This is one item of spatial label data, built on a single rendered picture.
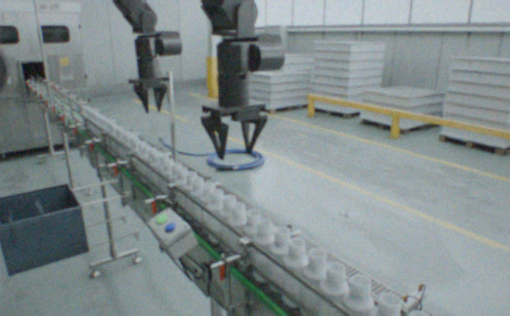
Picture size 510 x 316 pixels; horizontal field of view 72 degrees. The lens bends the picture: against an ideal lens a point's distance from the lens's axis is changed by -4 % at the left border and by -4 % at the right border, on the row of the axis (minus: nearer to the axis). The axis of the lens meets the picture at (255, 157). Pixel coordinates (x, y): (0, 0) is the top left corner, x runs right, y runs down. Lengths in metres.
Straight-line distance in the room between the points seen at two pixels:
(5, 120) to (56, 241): 4.31
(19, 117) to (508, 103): 6.84
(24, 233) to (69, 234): 0.17
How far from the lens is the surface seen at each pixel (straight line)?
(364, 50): 7.82
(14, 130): 5.93
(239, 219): 1.01
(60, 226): 1.67
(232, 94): 0.63
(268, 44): 0.68
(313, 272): 0.82
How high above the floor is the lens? 1.61
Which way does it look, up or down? 18 degrees down
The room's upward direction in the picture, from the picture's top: straight up
